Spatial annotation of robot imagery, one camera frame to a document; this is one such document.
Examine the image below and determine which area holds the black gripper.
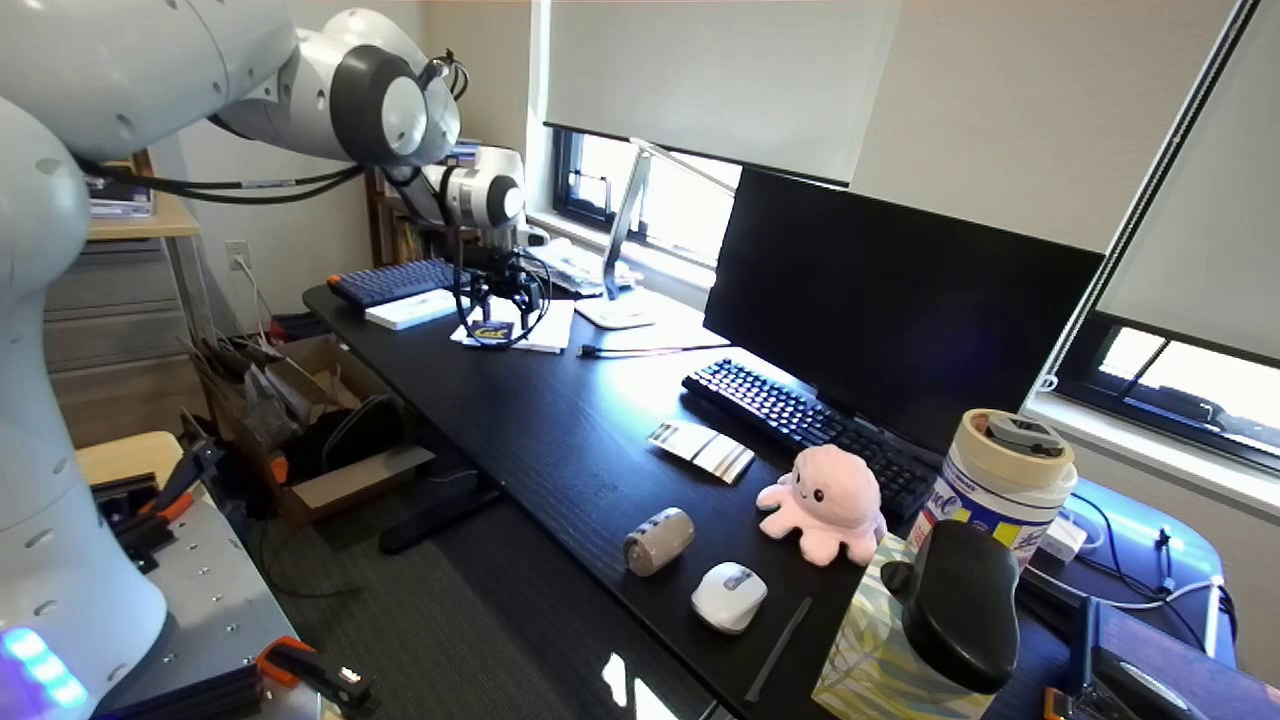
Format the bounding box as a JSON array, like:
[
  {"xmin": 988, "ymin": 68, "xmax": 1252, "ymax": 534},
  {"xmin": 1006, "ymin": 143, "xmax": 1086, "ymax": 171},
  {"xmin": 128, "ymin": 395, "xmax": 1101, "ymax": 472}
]
[{"xmin": 450, "ymin": 249, "xmax": 542, "ymax": 318}]

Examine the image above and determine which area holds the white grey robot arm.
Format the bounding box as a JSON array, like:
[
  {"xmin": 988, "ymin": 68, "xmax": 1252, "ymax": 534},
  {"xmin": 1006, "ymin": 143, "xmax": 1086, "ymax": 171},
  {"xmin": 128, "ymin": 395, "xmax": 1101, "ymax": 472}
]
[{"xmin": 0, "ymin": 0, "xmax": 464, "ymax": 720}]

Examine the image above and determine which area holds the white book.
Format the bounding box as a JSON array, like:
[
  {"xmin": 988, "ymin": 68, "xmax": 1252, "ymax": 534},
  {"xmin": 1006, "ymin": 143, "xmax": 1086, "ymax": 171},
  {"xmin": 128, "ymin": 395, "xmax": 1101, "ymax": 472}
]
[{"xmin": 364, "ymin": 289, "xmax": 456, "ymax": 332}]

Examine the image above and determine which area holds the white paper stack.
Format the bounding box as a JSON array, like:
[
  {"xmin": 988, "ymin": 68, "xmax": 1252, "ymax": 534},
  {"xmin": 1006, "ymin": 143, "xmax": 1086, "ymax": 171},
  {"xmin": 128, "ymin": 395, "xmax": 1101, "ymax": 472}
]
[{"xmin": 450, "ymin": 301, "xmax": 571, "ymax": 350}]

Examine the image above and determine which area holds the stack of magazines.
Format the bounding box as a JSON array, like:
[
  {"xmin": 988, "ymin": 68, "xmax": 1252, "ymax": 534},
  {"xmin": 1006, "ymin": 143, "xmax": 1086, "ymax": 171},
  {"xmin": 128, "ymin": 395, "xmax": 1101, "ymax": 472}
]
[{"xmin": 529, "ymin": 237, "xmax": 603, "ymax": 297}]

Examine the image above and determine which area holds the dark blue notebook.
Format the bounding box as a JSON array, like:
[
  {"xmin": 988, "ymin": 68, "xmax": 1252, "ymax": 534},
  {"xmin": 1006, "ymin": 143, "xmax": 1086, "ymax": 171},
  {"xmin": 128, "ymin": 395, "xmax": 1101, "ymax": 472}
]
[{"xmin": 329, "ymin": 260, "xmax": 456, "ymax": 306}]

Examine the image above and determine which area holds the white desk lamp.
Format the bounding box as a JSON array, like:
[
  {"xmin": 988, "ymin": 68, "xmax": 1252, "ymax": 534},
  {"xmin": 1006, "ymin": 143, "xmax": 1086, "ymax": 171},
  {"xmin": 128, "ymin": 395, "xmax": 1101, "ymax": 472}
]
[{"xmin": 576, "ymin": 135, "xmax": 691, "ymax": 332}]

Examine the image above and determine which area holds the cardboard box with tools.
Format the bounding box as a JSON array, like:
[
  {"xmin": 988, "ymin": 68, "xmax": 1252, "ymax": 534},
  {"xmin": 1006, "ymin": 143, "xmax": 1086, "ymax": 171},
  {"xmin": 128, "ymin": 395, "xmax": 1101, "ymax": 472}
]
[{"xmin": 191, "ymin": 336, "xmax": 435, "ymax": 521}]

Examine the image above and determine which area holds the black keyboard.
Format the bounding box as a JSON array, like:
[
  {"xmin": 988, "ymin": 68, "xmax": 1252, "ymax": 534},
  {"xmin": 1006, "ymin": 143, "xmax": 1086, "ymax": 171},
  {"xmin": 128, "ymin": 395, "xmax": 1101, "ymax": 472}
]
[{"xmin": 683, "ymin": 360, "xmax": 934, "ymax": 534}]

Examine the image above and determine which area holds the white computer mouse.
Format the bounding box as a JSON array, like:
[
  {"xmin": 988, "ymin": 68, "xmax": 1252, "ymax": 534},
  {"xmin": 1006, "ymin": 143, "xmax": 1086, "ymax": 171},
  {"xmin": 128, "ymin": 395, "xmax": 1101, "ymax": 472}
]
[{"xmin": 691, "ymin": 559, "xmax": 767, "ymax": 636}]

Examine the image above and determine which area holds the pink octopus plush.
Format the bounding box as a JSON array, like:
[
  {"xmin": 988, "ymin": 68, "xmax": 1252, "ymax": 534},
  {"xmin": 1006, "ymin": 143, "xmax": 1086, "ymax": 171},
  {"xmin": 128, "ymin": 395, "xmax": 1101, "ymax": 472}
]
[{"xmin": 757, "ymin": 442, "xmax": 885, "ymax": 566}]

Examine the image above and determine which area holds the black computer monitor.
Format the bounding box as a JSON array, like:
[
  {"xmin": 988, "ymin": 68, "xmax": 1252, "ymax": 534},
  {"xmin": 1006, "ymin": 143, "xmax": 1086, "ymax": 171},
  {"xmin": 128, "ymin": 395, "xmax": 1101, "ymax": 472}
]
[{"xmin": 704, "ymin": 166, "xmax": 1101, "ymax": 452}]

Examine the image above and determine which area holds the black pen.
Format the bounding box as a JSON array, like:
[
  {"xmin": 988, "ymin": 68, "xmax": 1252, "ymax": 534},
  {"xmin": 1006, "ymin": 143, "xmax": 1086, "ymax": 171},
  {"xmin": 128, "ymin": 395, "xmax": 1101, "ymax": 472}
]
[{"xmin": 744, "ymin": 595, "xmax": 811, "ymax": 704}]

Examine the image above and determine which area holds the wipes canister with yellow lid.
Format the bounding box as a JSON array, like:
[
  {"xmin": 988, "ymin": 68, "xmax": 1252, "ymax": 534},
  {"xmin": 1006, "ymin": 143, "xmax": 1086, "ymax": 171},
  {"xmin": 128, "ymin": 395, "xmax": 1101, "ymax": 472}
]
[{"xmin": 907, "ymin": 408, "xmax": 1076, "ymax": 563}]

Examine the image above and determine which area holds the tissue box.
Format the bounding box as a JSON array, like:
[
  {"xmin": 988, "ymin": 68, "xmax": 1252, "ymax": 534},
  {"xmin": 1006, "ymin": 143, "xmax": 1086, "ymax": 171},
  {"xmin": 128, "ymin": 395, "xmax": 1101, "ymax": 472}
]
[{"xmin": 811, "ymin": 534, "xmax": 990, "ymax": 720}]

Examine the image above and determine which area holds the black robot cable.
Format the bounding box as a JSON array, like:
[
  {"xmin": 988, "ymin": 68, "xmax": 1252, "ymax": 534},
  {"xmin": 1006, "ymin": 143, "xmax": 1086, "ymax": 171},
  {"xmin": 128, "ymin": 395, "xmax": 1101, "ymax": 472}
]
[{"xmin": 71, "ymin": 150, "xmax": 373, "ymax": 213}]

